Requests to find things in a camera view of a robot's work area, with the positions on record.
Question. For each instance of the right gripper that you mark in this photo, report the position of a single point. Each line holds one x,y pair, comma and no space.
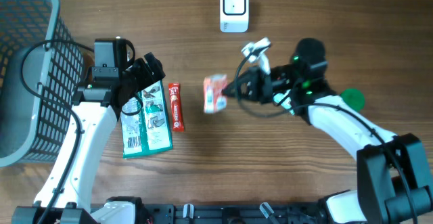
260,86

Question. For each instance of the large green white packet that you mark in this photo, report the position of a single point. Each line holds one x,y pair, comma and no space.
144,122

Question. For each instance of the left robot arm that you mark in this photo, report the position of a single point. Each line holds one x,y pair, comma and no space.
94,112

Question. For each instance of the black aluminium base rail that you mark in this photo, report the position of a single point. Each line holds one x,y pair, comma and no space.
294,213

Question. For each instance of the grey plastic mesh basket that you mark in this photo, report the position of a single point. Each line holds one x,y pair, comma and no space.
35,41

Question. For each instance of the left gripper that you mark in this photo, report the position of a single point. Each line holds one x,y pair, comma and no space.
141,65

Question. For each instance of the red chocolate bar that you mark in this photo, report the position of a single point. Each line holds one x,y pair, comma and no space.
175,105

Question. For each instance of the light teal sachet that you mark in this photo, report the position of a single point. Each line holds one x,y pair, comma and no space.
283,100

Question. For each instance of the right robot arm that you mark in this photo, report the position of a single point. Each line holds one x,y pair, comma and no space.
394,182

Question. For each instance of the green lid jar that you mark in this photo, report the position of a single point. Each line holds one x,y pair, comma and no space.
353,98

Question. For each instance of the pink tissue pack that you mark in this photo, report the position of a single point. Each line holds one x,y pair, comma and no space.
214,100

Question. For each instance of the white barcode scanner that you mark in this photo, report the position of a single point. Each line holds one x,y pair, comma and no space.
234,16

